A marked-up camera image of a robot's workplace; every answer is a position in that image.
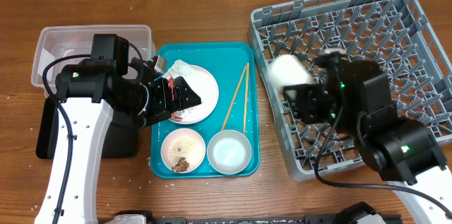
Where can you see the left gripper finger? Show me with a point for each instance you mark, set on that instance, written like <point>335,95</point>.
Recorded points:
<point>192,98</point>
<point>162,96</point>

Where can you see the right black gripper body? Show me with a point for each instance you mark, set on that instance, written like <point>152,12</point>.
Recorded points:
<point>304,98</point>

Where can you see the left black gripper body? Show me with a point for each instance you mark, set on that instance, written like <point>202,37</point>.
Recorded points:
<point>150,109</point>

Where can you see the small pink bowl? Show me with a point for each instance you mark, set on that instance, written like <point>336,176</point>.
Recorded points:
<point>183,143</point>

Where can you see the white paper cup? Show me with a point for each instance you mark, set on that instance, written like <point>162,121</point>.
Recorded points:
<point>287,70</point>

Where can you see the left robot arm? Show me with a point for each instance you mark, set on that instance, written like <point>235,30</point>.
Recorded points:
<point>86,96</point>

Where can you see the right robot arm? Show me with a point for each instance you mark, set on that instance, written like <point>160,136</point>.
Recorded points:
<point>356,100</point>

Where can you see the grey dishwasher rack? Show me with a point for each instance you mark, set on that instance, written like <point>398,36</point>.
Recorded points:
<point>394,33</point>

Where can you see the red snack wrapper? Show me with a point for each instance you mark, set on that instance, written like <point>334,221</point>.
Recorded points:
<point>178,88</point>

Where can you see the large white plate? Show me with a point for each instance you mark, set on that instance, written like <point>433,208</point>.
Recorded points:
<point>205,86</point>

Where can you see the crumpled white napkin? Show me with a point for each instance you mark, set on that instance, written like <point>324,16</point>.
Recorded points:
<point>181,68</point>

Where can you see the left wooden chopstick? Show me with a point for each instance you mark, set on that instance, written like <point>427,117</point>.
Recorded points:
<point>233,99</point>

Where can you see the wooden chopstick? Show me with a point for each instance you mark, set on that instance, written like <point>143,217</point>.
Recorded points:
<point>246,98</point>
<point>233,99</point>

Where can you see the black plastic tray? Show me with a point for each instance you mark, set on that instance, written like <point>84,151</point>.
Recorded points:
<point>121,140</point>

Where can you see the teal serving tray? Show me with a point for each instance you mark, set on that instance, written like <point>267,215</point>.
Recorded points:
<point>225,61</point>

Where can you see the brown food scrap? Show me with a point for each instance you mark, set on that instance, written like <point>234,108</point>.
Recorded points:
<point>181,166</point>

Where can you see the grey metal bowl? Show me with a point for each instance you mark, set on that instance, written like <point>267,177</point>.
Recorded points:
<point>229,152</point>

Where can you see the right wooden chopstick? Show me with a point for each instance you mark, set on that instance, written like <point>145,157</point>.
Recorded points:
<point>246,98</point>

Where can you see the clear plastic bin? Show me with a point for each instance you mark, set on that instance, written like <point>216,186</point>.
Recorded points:
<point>66,41</point>

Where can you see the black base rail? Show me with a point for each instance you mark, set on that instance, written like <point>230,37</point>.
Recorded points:
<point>357,213</point>

